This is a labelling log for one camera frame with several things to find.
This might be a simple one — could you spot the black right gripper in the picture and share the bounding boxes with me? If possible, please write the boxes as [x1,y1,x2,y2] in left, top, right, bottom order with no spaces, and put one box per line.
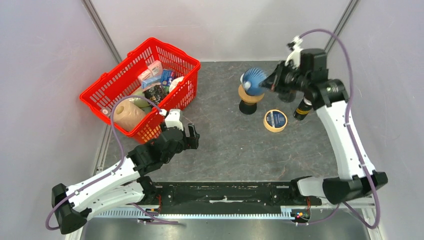
[260,59,311,94]

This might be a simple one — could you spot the white paper coffee filter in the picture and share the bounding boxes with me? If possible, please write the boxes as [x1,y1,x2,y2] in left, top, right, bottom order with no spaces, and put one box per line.
[240,73,250,90]

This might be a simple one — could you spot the wooden dripper ring holder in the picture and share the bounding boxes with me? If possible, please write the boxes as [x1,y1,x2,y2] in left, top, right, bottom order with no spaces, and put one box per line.
[238,84,265,105]

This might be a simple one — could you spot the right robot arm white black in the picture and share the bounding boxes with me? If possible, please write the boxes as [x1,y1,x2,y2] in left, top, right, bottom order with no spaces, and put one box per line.
[260,48,388,205]

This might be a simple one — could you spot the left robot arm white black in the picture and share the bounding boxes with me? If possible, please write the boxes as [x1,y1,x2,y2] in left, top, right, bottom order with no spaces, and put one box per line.
[45,123,200,235]

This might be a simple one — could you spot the grey glass carafe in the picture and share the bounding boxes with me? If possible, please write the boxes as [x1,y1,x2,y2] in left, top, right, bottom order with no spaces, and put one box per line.
[278,91,297,103]

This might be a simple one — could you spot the black carafe red band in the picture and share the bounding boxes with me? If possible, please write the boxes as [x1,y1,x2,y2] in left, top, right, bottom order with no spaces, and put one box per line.
[238,100,257,115]

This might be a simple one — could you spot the masking tape roll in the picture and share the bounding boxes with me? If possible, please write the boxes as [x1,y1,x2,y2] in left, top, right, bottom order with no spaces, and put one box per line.
[263,109,288,133]

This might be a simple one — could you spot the black drink can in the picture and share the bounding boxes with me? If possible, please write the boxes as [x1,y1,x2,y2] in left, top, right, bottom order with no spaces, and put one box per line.
[293,97,313,121]

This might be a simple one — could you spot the dark snack bag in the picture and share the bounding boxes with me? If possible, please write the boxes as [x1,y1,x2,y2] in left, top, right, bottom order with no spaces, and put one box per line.
[143,84,169,105]

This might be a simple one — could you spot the white round object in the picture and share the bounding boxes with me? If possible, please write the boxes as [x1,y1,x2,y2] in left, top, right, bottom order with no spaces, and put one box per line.
[169,76,184,93]

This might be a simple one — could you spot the green pear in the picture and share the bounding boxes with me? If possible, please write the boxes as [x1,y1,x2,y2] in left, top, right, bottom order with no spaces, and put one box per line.
[130,93,150,109]

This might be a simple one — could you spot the blue white box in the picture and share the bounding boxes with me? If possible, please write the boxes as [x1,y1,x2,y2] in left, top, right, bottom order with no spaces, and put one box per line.
[141,69,176,89]

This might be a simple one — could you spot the beige toilet paper roll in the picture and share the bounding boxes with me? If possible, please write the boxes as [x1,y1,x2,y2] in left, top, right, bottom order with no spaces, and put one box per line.
[113,99,146,132]

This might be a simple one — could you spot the red plastic shopping basket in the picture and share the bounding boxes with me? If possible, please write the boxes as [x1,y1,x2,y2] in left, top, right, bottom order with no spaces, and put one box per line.
[79,37,201,124]

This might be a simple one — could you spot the pink white pack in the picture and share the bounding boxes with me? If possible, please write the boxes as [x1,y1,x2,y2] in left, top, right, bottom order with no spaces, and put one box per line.
[137,60,163,82]

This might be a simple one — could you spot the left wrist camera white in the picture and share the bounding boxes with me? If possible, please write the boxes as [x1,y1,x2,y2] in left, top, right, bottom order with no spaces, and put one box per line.
[164,109,184,131]

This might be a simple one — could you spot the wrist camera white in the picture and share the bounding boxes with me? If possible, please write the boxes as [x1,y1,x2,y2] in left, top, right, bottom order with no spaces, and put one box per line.
[284,35,303,69]
[164,109,184,131]

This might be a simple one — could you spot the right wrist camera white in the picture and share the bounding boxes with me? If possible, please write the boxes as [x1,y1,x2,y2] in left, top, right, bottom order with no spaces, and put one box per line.
[284,35,303,69]

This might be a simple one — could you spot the black mounting base rail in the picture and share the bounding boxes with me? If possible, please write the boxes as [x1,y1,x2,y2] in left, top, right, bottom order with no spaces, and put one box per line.
[137,181,323,218]

